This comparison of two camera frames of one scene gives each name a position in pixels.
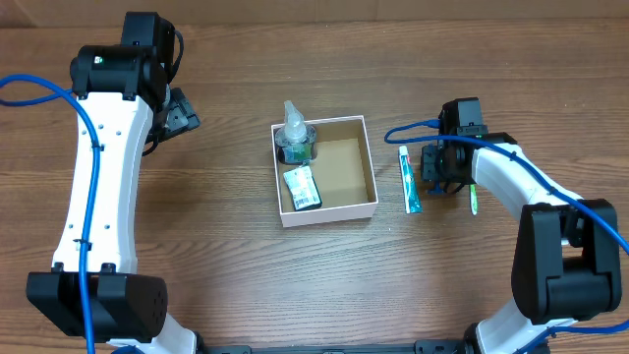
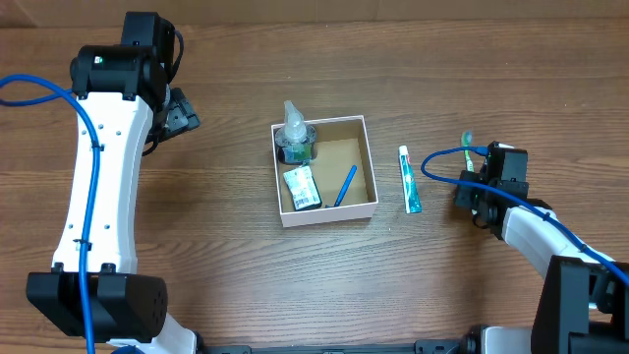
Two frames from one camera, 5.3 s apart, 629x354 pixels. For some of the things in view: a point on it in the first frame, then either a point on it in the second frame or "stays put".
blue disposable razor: [437, 191] → [351, 175]
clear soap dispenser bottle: [296, 143] stays put
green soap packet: [302, 189] stays put
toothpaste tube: [412, 197] stays put
